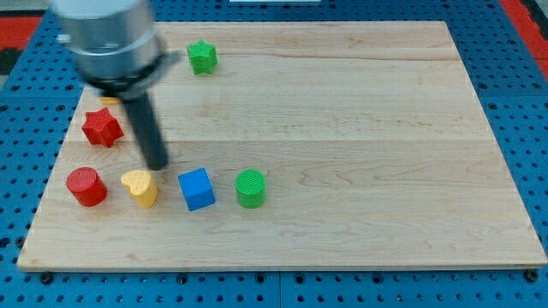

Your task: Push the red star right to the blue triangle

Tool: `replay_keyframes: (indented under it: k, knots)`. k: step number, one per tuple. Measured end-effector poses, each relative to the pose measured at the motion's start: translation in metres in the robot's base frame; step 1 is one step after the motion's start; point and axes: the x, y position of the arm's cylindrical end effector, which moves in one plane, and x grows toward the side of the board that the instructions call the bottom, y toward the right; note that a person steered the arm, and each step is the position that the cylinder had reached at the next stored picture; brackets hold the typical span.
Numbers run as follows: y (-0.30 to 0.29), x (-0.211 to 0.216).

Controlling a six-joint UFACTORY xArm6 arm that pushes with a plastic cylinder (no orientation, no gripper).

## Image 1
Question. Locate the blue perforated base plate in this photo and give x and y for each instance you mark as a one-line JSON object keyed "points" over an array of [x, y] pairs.
{"points": [[504, 53]]}

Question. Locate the wooden board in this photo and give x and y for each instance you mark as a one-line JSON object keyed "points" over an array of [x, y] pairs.
{"points": [[376, 152]]}

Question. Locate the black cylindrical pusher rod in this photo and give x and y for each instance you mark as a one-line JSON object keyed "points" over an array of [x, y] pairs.
{"points": [[143, 121]]}

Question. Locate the green star block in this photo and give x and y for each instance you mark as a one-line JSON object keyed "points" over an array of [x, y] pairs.
{"points": [[202, 57]]}

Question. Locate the green cylinder block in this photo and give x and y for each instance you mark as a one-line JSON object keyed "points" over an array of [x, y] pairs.
{"points": [[250, 188]]}

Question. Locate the red cylinder block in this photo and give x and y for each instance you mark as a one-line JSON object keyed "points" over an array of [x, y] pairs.
{"points": [[86, 186]]}

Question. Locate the yellow heart block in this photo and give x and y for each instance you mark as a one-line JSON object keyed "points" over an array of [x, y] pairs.
{"points": [[141, 187]]}

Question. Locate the blue cube block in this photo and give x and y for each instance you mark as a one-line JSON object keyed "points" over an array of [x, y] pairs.
{"points": [[196, 189]]}

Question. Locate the yellow block behind arm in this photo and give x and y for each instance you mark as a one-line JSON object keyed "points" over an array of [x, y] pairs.
{"points": [[109, 101]]}

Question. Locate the red star block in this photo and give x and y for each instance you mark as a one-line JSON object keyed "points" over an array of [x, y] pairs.
{"points": [[102, 128]]}

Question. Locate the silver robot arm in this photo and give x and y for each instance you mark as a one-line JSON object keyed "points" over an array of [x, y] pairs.
{"points": [[117, 49]]}

